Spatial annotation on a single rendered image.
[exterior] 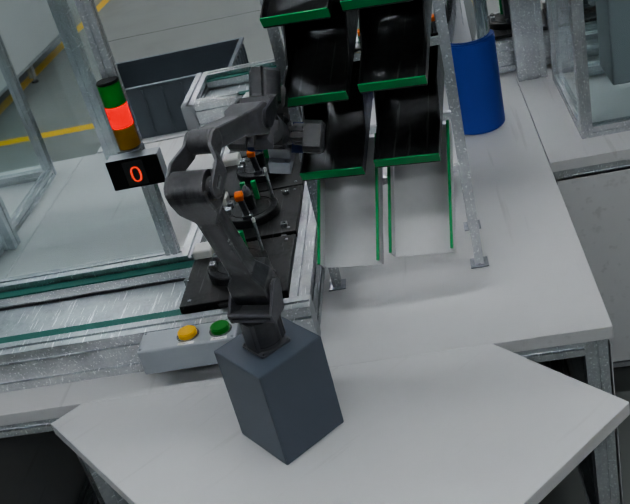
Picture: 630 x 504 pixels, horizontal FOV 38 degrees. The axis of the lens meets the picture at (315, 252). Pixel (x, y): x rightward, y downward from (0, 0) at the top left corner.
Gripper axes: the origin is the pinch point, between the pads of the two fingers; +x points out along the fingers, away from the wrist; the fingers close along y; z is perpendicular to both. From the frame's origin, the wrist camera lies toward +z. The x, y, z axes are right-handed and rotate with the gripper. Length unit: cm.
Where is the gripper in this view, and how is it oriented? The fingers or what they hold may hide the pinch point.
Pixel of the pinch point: (280, 139)
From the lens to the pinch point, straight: 178.7
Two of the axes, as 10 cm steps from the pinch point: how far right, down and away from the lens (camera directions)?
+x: 1.4, 0.5, 9.9
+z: 0.5, -10.0, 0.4
